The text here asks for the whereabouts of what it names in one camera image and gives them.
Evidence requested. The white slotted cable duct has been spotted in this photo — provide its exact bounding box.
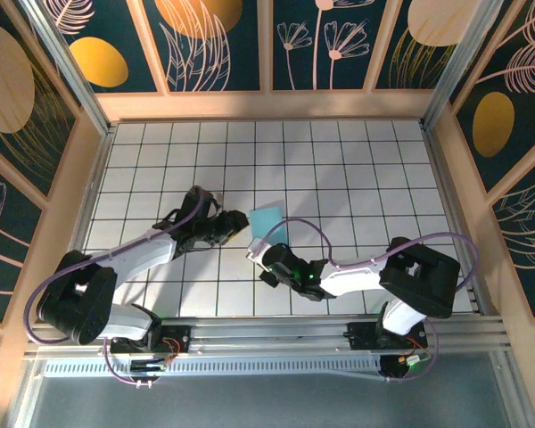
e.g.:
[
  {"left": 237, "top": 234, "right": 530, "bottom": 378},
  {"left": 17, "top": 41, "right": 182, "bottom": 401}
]
[{"left": 42, "top": 358, "right": 384, "bottom": 378}]

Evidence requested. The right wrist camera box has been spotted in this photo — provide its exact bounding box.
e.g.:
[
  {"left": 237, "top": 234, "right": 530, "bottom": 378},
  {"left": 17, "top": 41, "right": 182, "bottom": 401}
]
[{"left": 246, "top": 238, "right": 269, "bottom": 265}]

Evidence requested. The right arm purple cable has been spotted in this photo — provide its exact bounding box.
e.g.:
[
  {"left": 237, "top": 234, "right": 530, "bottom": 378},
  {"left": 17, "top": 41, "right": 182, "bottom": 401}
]
[{"left": 260, "top": 217, "right": 481, "bottom": 384}]

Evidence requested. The aluminium corner post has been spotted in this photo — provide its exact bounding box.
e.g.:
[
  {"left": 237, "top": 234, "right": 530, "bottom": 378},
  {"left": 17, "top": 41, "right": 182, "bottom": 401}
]
[
  {"left": 421, "top": 0, "right": 494, "bottom": 128},
  {"left": 20, "top": 0, "right": 117, "bottom": 135}
]

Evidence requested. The aluminium mounting rail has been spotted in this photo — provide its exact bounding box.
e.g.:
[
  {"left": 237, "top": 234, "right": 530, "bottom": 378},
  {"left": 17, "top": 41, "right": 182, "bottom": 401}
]
[{"left": 24, "top": 314, "right": 512, "bottom": 358}]

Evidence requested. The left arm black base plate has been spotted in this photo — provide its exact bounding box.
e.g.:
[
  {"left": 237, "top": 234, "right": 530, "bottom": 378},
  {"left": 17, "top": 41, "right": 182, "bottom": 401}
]
[{"left": 109, "top": 324, "right": 193, "bottom": 356}]

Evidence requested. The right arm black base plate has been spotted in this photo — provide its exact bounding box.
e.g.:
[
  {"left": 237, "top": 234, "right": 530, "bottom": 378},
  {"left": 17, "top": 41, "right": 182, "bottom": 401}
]
[{"left": 345, "top": 320, "right": 429, "bottom": 351}]

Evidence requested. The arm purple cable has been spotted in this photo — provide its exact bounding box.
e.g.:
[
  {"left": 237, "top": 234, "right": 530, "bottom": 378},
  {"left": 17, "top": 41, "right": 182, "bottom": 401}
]
[
  {"left": 260, "top": 217, "right": 481, "bottom": 384},
  {"left": 24, "top": 186, "right": 213, "bottom": 388}
]

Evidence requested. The black rectangular electronics module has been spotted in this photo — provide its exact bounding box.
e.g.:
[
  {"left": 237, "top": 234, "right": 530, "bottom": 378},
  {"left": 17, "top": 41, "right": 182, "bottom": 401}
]
[{"left": 128, "top": 358, "right": 169, "bottom": 375}]

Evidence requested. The black round electronics module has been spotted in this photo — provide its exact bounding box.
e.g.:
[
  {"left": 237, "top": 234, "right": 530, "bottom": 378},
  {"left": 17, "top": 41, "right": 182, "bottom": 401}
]
[{"left": 378, "top": 353, "right": 432, "bottom": 383}]

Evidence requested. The light blue paper sheet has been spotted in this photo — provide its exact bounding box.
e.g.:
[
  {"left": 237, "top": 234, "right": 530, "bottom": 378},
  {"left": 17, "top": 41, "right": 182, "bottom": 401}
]
[{"left": 248, "top": 205, "right": 289, "bottom": 246}]

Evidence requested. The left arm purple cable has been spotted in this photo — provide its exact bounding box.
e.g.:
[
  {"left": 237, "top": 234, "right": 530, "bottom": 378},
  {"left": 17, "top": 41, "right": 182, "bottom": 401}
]
[{"left": 24, "top": 186, "right": 213, "bottom": 388}]

